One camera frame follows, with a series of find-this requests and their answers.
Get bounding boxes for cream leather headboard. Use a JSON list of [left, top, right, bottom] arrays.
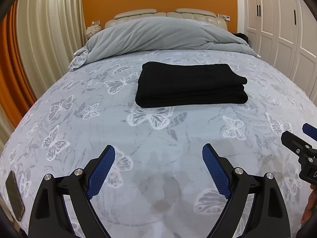
[[104, 8, 227, 30]]

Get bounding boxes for black pants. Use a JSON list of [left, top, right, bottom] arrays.
[[135, 61, 248, 108]]

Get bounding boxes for white bedside ornament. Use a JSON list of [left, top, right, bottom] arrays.
[[85, 24, 102, 40]]

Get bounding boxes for orange curtain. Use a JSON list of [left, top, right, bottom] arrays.
[[0, 1, 36, 127]]

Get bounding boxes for butterfly print bed sheet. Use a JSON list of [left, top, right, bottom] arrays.
[[1, 51, 316, 237]]

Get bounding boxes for white wardrobe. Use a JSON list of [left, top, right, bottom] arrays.
[[244, 0, 316, 102]]

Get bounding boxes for grey duvet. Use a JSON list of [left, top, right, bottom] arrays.
[[68, 17, 258, 71]]

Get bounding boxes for cream curtain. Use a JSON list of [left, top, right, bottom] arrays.
[[1, 0, 86, 146]]

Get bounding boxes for white wall switch panel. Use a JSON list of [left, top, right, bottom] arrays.
[[218, 14, 230, 22]]

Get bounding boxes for black smartphone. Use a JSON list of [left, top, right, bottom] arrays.
[[5, 171, 25, 222]]

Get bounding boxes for right hand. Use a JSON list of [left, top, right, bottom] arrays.
[[301, 184, 316, 224]]

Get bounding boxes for black item on nightstand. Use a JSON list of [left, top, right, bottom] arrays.
[[233, 33, 249, 45]]

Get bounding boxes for wall socket by lamp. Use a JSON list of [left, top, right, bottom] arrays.
[[92, 20, 100, 25]]

